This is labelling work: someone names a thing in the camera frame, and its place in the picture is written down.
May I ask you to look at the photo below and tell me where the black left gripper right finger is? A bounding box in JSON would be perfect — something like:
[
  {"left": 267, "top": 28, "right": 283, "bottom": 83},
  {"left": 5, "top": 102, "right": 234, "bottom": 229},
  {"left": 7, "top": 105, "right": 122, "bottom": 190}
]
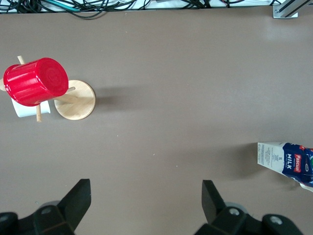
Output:
[{"left": 194, "top": 180, "right": 304, "bottom": 235}]

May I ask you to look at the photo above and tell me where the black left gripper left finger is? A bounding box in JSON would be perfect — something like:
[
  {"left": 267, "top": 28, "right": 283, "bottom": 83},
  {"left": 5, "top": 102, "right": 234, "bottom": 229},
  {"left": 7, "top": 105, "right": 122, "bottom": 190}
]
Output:
[{"left": 0, "top": 179, "right": 91, "bottom": 235}]

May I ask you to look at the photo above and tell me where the blue white milk carton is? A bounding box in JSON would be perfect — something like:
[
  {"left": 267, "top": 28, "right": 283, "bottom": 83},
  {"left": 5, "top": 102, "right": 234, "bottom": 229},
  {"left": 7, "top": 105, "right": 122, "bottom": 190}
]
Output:
[{"left": 257, "top": 141, "right": 313, "bottom": 189}]

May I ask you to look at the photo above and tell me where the red ribbed cup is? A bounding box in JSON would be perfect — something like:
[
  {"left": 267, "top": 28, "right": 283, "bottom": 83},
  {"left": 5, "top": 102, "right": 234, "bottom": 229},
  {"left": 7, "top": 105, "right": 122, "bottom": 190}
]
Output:
[{"left": 3, "top": 57, "right": 69, "bottom": 107}]

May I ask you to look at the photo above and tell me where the white ceramic mug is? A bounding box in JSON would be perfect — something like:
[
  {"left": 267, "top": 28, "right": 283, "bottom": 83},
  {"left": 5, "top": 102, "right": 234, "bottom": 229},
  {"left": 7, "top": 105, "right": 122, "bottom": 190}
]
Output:
[{"left": 11, "top": 97, "right": 52, "bottom": 118}]

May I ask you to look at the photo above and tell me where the wooden mug tree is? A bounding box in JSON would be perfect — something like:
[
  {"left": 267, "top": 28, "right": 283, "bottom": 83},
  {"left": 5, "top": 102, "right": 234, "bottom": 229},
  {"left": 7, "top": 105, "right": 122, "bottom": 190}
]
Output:
[{"left": 0, "top": 55, "right": 96, "bottom": 122}]

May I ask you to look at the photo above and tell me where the brown table cover sheet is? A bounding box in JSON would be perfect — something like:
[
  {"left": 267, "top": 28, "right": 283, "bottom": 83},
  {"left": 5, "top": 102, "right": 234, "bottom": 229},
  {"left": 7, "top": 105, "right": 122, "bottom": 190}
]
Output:
[{"left": 0, "top": 6, "right": 313, "bottom": 235}]

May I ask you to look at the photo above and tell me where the black cable bundle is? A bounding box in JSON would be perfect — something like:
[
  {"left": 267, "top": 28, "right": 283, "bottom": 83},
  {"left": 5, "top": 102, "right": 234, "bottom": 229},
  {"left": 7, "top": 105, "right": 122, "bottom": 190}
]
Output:
[{"left": 0, "top": 0, "right": 278, "bottom": 21}]

